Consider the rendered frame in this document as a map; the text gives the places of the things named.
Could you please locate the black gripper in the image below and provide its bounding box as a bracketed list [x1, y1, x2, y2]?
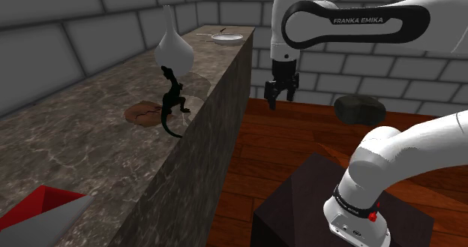
[264, 58, 300, 111]

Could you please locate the white shallow plate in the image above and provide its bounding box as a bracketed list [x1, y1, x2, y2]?
[211, 33, 245, 46]

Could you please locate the black dinosaur figure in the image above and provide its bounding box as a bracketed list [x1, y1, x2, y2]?
[160, 65, 191, 139]

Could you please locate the white long-necked vase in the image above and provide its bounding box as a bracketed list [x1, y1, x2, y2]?
[154, 5, 196, 77]

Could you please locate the dark robot stand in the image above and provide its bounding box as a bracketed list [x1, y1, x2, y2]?
[250, 152, 436, 247]

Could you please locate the red and grey box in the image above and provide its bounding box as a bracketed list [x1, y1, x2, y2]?
[0, 184, 95, 247]

